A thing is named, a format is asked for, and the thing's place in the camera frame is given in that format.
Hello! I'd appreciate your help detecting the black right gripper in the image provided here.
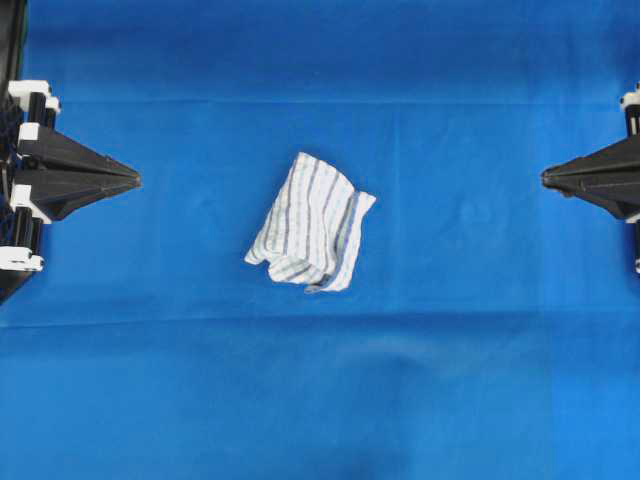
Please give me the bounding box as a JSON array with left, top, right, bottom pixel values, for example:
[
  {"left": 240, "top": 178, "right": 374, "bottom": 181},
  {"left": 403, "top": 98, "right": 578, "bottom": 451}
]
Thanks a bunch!
[{"left": 540, "top": 82, "right": 640, "bottom": 274}]

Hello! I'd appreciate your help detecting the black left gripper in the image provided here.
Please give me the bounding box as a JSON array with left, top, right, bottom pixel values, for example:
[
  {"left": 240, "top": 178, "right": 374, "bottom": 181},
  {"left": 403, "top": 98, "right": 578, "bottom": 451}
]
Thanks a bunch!
[{"left": 1, "top": 80, "right": 141, "bottom": 273}]

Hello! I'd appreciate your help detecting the white blue-striped towel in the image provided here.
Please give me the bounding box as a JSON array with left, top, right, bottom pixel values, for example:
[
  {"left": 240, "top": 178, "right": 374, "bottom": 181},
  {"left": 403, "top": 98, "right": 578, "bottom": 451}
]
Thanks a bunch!
[{"left": 245, "top": 152, "right": 376, "bottom": 293}]

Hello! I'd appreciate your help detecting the blue table cloth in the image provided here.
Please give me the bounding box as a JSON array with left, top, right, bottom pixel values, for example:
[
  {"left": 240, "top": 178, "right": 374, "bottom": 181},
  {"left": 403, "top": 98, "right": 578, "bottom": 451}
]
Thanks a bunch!
[{"left": 1, "top": 1, "right": 639, "bottom": 479}]

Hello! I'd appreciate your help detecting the black frame post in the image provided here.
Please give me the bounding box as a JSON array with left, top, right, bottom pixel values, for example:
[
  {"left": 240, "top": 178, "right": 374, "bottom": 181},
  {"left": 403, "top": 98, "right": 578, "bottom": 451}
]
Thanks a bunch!
[{"left": 0, "top": 0, "right": 30, "bottom": 166}]

